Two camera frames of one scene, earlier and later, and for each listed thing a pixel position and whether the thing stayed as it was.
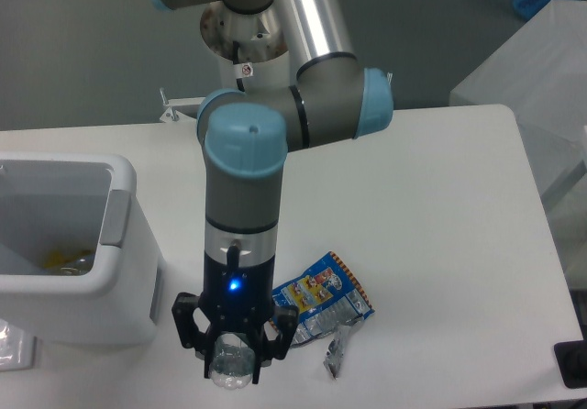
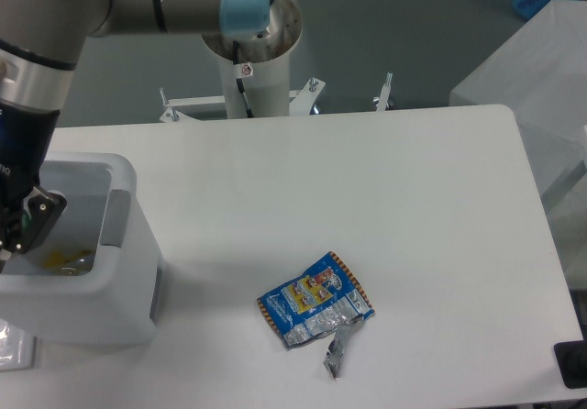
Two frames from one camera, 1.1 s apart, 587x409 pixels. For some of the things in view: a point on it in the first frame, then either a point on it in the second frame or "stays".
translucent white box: x=540 y=74 stays
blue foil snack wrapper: x=328 y=301 stays
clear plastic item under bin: x=16 y=350 stays
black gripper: x=238 y=295 to x=27 y=132
